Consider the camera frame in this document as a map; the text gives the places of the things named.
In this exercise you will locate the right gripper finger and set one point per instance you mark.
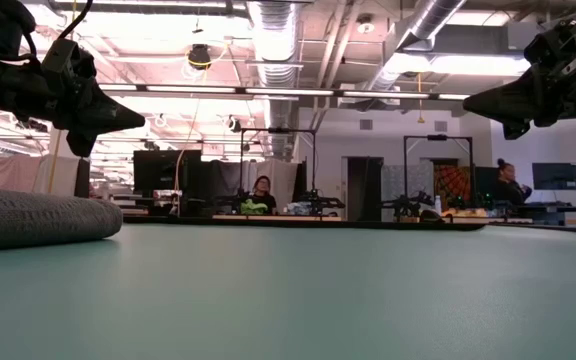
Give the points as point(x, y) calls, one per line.
point(515, 131)
point(508, 102)

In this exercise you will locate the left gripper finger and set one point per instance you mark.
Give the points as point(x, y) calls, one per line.
point(108, 117)
point(80, 142)

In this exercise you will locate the grey knitted towel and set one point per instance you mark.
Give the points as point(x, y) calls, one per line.
point(33, 220)

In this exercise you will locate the dark monitor on arm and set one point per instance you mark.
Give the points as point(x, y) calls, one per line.
point(555, 176)

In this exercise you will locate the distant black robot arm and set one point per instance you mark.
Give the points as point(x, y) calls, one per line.
point(318, 202)
point(405, 205)

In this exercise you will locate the ceiling light strip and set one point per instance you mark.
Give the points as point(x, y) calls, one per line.
point(453, 96)
point(385, 94)
point(288, 92)
point(190, 89)
point(118, 87)

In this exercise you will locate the black upright panel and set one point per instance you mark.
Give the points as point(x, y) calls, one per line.
point(81, 180)

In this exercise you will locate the person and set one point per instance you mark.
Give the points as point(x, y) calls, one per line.
point(508, 187)
point(263, 200)

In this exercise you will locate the pink fabric partition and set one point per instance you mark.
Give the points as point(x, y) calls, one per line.
point(8, 172)

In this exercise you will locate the large black monitor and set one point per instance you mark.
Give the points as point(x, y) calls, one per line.
point(165, 172)

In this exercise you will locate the dark desk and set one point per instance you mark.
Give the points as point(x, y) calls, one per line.
point(548, 210)

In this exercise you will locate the yellow hanging pendant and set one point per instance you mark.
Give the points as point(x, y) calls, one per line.
point(420, 120)

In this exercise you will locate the white bottle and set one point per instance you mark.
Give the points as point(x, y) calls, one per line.
point(438, 206)

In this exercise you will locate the black ceiling dome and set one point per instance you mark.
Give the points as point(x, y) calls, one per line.
point(199, 57)

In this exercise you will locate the small black ceiling fixture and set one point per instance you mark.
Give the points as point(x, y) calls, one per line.
point(234, 125)

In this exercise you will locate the dark door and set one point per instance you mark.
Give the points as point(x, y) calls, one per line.
point(365, 190)

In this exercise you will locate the bright green cloth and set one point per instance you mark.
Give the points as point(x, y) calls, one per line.
point(253, 207)

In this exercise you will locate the white fabric partition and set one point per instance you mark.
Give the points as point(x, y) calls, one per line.
point(285, 180)

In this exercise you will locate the distant wooden table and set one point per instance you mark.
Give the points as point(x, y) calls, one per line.
point(278, 218)

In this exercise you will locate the teal table mat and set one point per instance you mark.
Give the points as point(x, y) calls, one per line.
point(288, 300)

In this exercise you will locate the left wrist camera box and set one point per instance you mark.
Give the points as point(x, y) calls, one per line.
point(60, 57)

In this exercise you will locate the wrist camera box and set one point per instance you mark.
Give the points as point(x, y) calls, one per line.
point(545, 50)
point(60, 57)

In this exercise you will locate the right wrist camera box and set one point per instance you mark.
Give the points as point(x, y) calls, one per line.
point(545, 50)

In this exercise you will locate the square wall vent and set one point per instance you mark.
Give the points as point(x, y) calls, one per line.
point(440, 126)
point(366, 125)

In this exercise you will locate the black metal gantry frame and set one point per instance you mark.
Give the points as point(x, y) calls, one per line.
point(438, 137)
point(278, 130)

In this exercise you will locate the orange patterned wall hanging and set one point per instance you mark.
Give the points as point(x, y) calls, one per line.
point(453, 185)

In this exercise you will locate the slim smooth silver duct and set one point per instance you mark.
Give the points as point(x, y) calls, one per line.
point(428, 20)

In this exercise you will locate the wide ribbed silver duct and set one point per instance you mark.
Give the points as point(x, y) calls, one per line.
point(273, 40)

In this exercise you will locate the black table frame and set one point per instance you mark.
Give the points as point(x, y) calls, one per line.
point(318, 225)

